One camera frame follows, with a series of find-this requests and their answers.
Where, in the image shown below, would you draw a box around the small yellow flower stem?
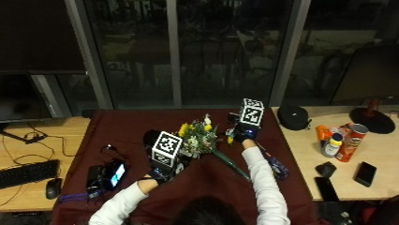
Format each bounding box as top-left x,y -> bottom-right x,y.
225,127 -> 237,146

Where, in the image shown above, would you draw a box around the black monitor with red stand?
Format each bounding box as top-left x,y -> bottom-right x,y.
330,41 -> 399,135

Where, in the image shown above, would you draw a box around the black desk cables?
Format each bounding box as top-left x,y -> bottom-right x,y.
0,122 -> 77,207

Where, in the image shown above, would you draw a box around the dark red chair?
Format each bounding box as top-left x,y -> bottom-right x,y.
358,194 -> 399,225

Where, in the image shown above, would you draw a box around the blue strap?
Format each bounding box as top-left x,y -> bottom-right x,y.
56,192 -> 92,203

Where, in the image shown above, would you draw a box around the white marker cube on left glove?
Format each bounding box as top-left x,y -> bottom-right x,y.
150,130 -> 185,169

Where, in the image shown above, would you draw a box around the black cable on tablecloth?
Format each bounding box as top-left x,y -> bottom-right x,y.
99,143 -> 126,161

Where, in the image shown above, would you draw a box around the black smartphone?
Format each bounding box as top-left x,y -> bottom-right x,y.
313,176 -> 342,203
353,160 -> 378,188

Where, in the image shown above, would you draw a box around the orange plastic bottle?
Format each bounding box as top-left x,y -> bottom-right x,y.
314,124 -> 334,148

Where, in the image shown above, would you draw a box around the black computer mouse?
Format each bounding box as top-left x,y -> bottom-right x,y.
45,177 -> 64,201

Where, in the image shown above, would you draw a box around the white marker cube on glove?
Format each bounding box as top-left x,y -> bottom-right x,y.
150,130 -> 185,169
238,97 -> 266,128

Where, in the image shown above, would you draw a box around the blue patterned packet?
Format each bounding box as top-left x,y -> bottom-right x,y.
255,142 -> 290,181

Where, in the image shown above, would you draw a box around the black device box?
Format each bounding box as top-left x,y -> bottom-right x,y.
85,164 -> 107,199

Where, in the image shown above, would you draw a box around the white bottle with yellow cap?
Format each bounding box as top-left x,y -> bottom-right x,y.
321,132 -> 345,158

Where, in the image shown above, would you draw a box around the dark red tablecloth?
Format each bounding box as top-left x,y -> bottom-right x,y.
49,108 -> 330,225

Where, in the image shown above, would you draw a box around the black monitor with thin stand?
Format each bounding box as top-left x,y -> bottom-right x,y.
0,70 -> 55,143

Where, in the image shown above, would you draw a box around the black round zip case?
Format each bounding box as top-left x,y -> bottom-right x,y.
275,104 -> 313,131

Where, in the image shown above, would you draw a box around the white marker cube on right glove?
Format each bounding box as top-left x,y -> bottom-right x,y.
238,97 -> 266,128

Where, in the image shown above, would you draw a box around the person's right hand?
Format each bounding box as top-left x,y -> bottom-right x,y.
226,119 -> 262,144

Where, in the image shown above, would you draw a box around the yellow and white flower bouquet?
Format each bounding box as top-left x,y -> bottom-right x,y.
177,113 -> 253,183

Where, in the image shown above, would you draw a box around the grey window frame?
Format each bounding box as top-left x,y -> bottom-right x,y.
63,0 -> 313,111

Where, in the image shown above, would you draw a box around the phone with lit screen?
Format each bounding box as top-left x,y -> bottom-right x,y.
101,158 -> 129,191

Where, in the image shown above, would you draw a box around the black keyboard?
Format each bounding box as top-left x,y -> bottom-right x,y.
0,158 -> 63,190

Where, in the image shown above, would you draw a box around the person's left hand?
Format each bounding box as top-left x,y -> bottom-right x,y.
146,149 -> 193,185

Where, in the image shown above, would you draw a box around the red chips can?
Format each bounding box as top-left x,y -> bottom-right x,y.
334,123 -> 370,163

